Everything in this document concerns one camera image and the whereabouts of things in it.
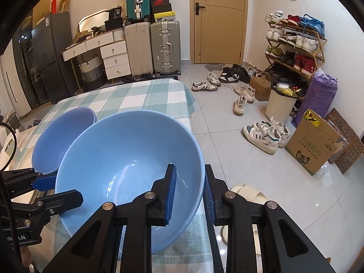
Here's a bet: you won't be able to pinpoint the cream slipper far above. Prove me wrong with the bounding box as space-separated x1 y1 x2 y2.
230 184 269 205

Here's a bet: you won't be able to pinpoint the green plaid tablecloth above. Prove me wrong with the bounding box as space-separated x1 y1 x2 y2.
13 79 213 272

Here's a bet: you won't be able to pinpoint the white trash bin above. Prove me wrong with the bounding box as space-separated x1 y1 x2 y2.
265 83 298 122

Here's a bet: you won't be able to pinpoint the purple bag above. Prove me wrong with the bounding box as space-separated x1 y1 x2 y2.
291 68 337 128

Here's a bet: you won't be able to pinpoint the wooden shoe rack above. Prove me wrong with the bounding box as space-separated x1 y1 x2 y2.
265 10 327 99

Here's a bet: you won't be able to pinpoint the white drawer desk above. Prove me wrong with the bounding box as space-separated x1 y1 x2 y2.
62 28 131 81

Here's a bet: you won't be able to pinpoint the blue bowl large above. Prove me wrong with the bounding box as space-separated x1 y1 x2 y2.
55 110 205 253

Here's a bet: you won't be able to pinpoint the arched mirror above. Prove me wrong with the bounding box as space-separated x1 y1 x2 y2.
77 9 109 33

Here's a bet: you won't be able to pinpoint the beige suitcase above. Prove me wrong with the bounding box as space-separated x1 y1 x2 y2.
124 22 154 76

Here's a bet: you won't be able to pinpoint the stacked shoe boxes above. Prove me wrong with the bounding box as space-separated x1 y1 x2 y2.
151 0 175 22

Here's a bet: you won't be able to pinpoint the wooden door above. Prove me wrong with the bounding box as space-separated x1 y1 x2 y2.
190 0 248 64

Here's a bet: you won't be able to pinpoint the dark refrigerator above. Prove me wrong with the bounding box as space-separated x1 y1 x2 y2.
31 12 78 104

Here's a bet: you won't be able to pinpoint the black cable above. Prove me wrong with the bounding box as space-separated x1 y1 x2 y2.
0 121 18 172

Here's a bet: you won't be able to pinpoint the small brown cardboard box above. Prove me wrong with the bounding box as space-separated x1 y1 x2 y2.
250 77 271 101

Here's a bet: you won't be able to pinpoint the white green sneaker pair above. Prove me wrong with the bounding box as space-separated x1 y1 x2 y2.
241 117 290 155

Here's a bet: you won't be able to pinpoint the tmall cardboard box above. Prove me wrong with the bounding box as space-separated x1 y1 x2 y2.
285 109 340 176

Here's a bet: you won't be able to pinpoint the woven laundry basket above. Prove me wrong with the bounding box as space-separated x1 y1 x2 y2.
79 54 107 91

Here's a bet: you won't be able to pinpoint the silver suitcase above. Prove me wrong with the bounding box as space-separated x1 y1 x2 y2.
150 20 181 75

